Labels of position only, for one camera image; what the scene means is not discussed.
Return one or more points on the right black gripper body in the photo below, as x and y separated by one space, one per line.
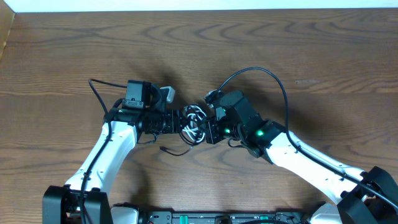
218 130

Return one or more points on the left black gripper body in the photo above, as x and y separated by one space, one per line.
169 122

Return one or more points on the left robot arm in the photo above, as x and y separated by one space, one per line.
84 196

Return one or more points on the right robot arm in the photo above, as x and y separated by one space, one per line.
357 196

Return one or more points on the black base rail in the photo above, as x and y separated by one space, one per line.
224 217

